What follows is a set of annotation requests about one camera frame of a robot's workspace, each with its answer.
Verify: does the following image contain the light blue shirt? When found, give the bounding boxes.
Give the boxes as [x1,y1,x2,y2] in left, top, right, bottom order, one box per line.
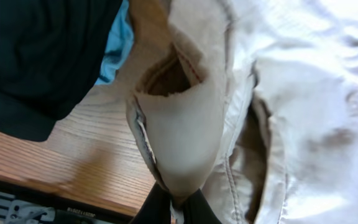
[95,0,135,85]

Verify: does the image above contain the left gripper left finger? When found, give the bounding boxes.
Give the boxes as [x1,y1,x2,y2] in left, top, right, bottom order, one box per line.
[130,183,171,224]

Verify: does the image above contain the beige shorts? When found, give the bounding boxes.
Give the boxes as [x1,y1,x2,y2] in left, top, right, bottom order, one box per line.
[127,0,358,224]

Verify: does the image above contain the black garment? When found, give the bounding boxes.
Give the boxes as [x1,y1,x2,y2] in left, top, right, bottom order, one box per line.
[0,0,121,142]

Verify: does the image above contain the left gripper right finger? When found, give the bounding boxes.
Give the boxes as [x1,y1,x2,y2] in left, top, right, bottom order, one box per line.
[182,189,221,224]

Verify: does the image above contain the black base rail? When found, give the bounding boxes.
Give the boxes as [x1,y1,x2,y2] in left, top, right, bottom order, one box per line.
[0,181,132,224]

